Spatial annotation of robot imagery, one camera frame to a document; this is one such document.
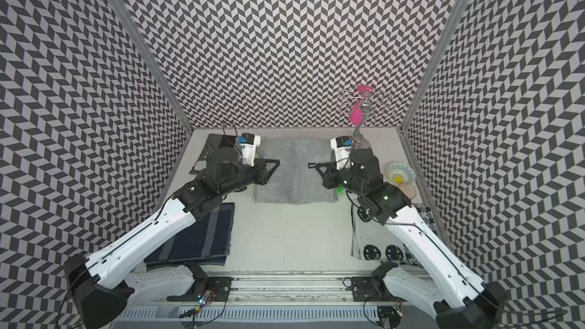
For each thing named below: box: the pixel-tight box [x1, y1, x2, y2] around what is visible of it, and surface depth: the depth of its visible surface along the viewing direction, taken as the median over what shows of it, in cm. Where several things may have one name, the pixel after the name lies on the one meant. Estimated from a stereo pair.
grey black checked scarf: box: [184, 134, 241, 186], surface depth 55 cm
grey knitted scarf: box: [253, 137, 339, 205], surface depth 71 cm
